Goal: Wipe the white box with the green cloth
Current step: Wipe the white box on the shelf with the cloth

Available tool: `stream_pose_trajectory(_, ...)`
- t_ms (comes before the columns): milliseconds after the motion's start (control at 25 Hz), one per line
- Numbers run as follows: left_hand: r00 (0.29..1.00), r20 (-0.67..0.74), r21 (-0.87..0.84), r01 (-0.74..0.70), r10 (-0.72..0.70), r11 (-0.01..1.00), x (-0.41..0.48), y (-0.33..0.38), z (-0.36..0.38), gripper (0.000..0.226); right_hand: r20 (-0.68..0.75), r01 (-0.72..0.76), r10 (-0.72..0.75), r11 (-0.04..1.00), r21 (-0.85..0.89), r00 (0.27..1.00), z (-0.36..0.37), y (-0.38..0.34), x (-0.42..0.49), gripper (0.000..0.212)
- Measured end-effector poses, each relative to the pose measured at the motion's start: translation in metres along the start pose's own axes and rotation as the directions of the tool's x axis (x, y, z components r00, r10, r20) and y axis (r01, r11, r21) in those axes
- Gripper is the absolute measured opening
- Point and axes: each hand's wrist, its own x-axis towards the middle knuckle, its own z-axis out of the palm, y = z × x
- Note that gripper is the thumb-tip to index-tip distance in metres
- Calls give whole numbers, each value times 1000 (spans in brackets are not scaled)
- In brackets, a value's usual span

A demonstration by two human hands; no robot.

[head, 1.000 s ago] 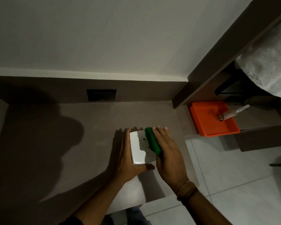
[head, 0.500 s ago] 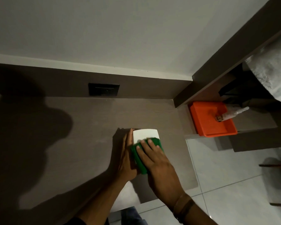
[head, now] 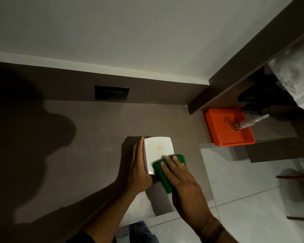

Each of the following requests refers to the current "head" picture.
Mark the green scrub pad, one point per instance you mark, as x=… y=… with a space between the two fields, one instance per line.
x=158 y=172

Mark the person's right middle finger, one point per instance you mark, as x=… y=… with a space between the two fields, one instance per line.
x=172 y=165

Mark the black wall switch plate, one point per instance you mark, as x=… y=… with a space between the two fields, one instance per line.
x=112 y=93

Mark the person's left thumb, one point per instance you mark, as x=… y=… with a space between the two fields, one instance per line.
x=151 y=179

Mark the white crumpled cloth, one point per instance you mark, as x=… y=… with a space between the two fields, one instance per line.
x=296 y=75

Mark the person's blue jeans leg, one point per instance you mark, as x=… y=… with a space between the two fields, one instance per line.
x=141 y=232

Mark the person's left forearm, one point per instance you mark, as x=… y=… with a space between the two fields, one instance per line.
x=109 y=212

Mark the person's left hand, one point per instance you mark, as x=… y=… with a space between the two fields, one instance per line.
x=135 y=174

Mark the orange plastic tray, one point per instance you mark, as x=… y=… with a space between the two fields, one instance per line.
x=224 y=135

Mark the black bag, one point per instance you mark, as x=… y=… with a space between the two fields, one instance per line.
x=263 y=97

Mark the brown wooden shelf unit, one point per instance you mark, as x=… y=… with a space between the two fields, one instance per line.
x=253 y=48

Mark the white rectangular plastic box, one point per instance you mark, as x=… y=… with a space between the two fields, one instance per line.
x=158 y=150

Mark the brown wooden rod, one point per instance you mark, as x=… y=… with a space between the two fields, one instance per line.
x=296 y=177

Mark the person's right hand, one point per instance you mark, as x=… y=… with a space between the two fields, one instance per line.
x=185 y=189

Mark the person's right forearm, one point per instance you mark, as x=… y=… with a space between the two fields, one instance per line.
x=216 y=231

